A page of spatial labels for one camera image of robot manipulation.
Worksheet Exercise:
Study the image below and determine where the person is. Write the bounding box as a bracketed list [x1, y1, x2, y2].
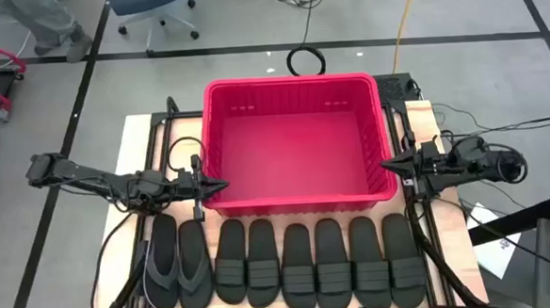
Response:
[0, 0, 96, 69]

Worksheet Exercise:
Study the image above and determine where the dark grey flip-flop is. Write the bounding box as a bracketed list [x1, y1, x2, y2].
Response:
[139, 212, 183, 308]
[174, 218, 216, 308]

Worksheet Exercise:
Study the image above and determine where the red plastic bin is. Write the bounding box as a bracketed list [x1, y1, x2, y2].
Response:
[197, 70, 400, 221]

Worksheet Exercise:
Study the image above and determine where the black rubber slide sandal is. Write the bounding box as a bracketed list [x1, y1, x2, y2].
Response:
[348, 214, 394, 308]
[312, 216, 355, 308]
[211, 218, 250, 307]
[243, 217, 283, 308]
[380, 211, 429, 308]
[278, 222, 318, 308]

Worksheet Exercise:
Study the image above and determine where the blue office chair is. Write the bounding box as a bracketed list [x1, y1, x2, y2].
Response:
[105, 0, 202, 59]

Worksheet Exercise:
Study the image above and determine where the yellow cable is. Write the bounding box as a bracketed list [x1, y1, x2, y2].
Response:
[388, 0, 427, 75]

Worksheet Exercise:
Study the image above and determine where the black bar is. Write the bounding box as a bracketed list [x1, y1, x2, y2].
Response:
[465, 195, 550, 248]

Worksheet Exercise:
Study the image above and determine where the black perforated box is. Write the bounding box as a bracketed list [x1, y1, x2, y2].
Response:
[373, 72, 420, 105]

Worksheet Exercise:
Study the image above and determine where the black power cable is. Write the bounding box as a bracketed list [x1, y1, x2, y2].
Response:
[85, 210, 140, 308]

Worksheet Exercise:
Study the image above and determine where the white cable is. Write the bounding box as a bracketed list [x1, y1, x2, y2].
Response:
[11, 30, 34, 63]

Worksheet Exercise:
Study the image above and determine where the black coiled cable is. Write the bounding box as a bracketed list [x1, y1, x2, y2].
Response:
[283, 0, 328, 78]

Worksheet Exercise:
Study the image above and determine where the thin black cable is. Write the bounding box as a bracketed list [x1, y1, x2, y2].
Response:
[429, 95, 550, 140]

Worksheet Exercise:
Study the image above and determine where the white paper sheet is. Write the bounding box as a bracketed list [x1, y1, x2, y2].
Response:
[465, 200, 524, 282]

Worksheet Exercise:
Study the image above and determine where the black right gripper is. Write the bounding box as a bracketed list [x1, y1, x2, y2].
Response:
[379, 135, 445, 202]

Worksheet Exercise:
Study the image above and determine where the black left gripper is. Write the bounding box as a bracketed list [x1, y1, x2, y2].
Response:
[170, 151, 233, 221]

